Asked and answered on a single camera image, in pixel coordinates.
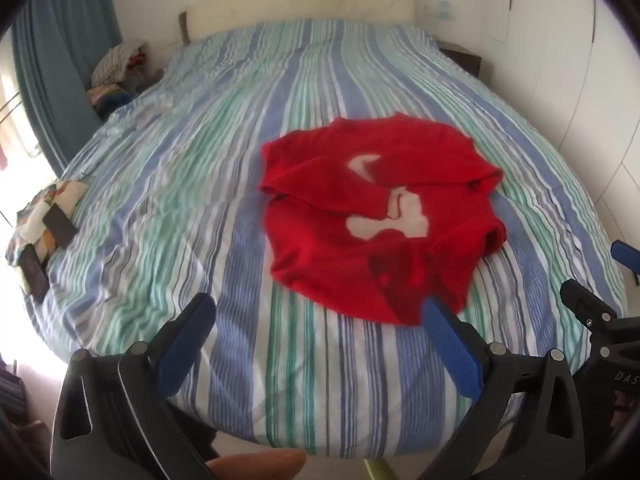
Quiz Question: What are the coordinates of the white wardrobe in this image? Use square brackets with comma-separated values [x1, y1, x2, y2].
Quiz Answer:
[492, 0, 640, 246]

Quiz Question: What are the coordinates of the pile of clothes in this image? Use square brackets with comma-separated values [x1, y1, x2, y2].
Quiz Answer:
[87, 41, 151, 117]

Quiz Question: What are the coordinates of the dark wooden nightstand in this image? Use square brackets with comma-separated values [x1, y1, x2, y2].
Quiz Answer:
[437, 42, 482, 77]

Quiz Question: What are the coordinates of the person's left hand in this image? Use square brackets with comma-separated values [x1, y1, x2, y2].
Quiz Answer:
[207, 449, 307, 480]

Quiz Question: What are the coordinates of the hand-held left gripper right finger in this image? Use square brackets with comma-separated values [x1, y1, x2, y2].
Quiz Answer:
[422, 296, 581, 480]

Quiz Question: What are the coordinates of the cream headboard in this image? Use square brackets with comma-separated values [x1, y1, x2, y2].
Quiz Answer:
[179, 0, 416, 43]

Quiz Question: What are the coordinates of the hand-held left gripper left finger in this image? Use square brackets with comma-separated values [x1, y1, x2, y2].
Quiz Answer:
[50, 292, 221, 480]

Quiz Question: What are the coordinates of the red knit sweater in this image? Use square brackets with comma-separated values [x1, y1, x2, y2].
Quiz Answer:
[260, 112, 508, 326]

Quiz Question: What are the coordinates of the dark flat rectangular item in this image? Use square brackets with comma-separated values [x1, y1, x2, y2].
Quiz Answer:
[21, 246, 52, 305]
[42, 204, 79, 249]

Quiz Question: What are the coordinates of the blue curtain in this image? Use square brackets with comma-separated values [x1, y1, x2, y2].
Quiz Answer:
[10, 0, 123, 171]

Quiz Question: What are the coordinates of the bed with striped sheet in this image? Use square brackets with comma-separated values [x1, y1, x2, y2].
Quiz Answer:
[37, 19, 628, 456]

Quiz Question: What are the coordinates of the window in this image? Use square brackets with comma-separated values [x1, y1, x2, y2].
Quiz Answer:
[0, 55, 43, 176]

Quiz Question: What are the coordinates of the patchwork cushion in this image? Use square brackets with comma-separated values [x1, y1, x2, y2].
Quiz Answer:
[5, 180, 91, 306]

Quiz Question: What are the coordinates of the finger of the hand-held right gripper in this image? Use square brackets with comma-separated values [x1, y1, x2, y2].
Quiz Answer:
[611, 240, 640, 281]
[560, 280, 621, 331]

